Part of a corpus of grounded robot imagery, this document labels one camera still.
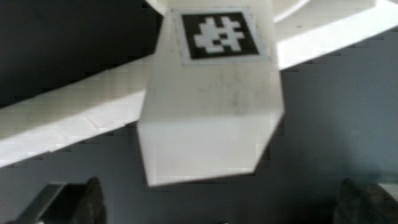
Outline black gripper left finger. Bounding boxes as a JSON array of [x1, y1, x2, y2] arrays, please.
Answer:
[[15, 177, 106, 224]]

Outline white round stool seat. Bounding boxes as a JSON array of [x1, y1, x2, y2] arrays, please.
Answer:
[[271, 0, 310, 23]]

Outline white front barrier rail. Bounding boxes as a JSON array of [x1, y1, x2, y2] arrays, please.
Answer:
[[0, 0, 398, 168]]

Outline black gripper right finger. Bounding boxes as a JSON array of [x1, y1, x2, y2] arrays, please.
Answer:
[[332, 179, 398, 224]]

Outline white stool leg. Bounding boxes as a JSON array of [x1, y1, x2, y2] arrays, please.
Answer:
[[138, 0, 284, 186]]

